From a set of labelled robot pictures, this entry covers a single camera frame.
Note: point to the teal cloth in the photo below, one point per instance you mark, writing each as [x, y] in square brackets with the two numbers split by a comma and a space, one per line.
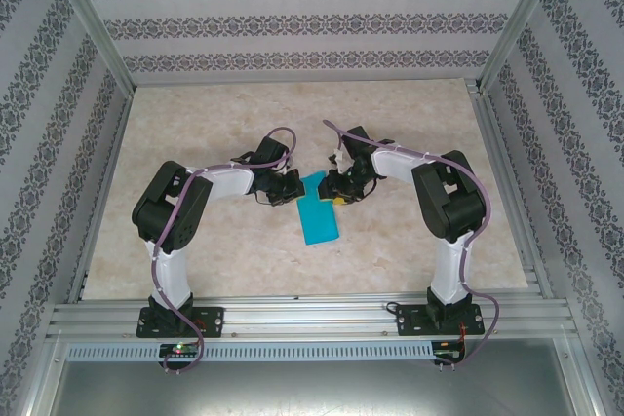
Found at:
[317, 221]

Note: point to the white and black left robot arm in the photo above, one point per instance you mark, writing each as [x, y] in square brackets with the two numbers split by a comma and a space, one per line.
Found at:
[229, 184]

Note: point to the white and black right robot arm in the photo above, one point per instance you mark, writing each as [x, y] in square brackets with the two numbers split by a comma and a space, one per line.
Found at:
[395, 170]

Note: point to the grey metal sheet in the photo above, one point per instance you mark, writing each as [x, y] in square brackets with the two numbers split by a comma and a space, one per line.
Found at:
[312, 391]

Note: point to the small dark circuit board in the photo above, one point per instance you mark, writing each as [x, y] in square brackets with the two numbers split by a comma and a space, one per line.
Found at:
[446, 351]

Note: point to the circuit board with green light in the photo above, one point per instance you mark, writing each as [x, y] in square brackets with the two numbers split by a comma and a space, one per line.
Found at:
[180, 350]

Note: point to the long aluminium rail beam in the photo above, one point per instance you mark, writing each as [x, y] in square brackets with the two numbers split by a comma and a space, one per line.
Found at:
[312, 316]

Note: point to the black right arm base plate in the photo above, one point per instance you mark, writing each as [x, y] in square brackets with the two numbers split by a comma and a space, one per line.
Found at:
[409, 321]

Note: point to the aluminium side rail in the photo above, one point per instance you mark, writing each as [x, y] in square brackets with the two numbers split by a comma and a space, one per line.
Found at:
[512, 192]
[116, 136]

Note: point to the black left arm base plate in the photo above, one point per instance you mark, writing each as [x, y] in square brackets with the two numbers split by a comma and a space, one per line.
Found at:
[214, 321]

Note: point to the aluminium frame post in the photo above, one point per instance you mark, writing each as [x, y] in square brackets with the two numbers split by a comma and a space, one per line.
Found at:
[520, 21]
[97, 31]

